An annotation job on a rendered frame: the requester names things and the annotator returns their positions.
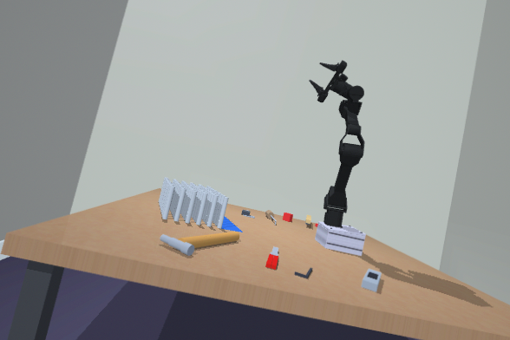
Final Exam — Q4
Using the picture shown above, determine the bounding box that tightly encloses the blue flat strip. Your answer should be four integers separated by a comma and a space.
221, 217, 242, 232

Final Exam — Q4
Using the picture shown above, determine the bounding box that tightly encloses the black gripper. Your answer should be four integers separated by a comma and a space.
310, 60, 350, 102

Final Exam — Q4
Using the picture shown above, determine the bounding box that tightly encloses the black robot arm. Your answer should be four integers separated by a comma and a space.
324, 85, 365, 228

